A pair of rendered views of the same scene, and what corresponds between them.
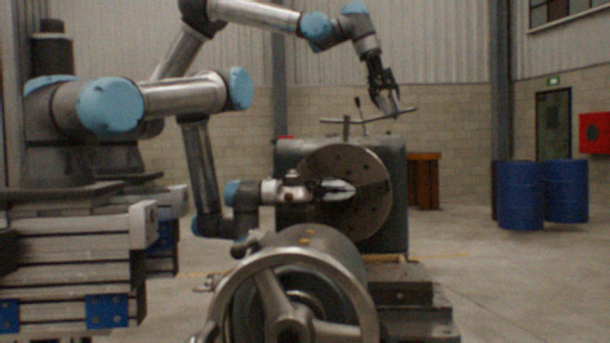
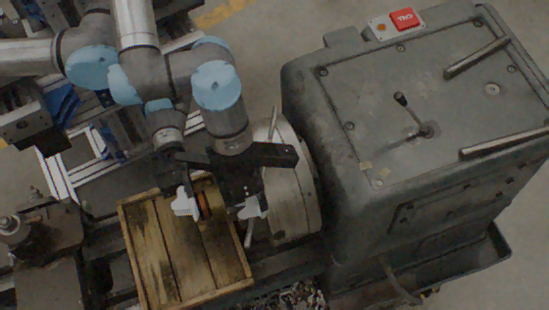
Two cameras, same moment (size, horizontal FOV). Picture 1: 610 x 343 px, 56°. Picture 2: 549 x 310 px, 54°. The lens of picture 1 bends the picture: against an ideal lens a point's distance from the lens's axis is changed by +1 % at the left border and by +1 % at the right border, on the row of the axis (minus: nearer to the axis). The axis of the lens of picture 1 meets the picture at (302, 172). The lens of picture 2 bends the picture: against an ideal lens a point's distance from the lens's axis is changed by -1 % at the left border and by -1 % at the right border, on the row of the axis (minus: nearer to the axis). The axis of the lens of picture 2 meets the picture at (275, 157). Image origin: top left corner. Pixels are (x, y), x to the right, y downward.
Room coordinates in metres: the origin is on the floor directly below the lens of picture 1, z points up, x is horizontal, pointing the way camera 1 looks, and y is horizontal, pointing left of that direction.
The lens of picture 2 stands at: (1.59, -0.68, 2.34)
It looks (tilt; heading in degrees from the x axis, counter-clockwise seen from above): 62 degrees down; 68
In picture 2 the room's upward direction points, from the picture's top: 4 degrees counter-clockwise
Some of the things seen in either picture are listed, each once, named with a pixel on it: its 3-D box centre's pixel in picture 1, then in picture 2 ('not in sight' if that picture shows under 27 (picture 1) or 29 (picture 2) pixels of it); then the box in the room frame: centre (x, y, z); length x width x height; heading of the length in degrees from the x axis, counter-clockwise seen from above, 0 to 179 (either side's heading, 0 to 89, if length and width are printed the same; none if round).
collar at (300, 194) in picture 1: (292, 193); (12, 227); (1.18, 0.02, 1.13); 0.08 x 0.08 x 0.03
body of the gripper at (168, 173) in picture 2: (300, 192); (173, 171); (1.58, 0.01, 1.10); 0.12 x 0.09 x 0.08; 83
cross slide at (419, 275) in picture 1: (324, 282); (46, 273); (1.17, -0.04, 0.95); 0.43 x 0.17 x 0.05; 84
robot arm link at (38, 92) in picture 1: (56, 109); not in sight; (1.25, 0.53, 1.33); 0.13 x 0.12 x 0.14; 59
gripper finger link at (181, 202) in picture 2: (337, 186); (183, 204); (1.57, -0.10, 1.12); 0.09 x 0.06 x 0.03; 83
